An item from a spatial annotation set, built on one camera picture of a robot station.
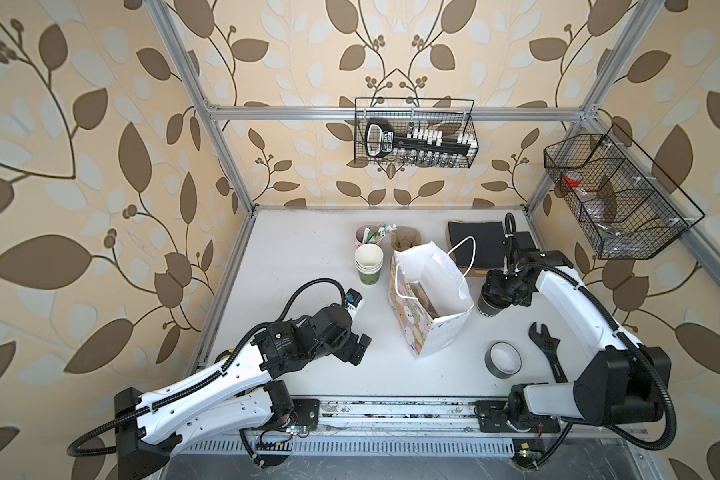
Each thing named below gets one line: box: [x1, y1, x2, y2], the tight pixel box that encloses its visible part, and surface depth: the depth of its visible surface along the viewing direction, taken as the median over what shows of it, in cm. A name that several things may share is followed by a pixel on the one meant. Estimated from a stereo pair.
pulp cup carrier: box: [410, 282, 440, 320], surface depth 93 cm
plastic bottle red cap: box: [562, 171, 601, 211], surface depth 84 cm
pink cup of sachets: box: [354, 221, 397, 248], surface depth 90 cm
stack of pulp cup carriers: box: [392, 226, 422, 252], surface depth 110 cm
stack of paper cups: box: [354, 243, 384, 285], surface depth 93 cm
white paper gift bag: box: [388, 240, 474, 360], surface depth 80 cm
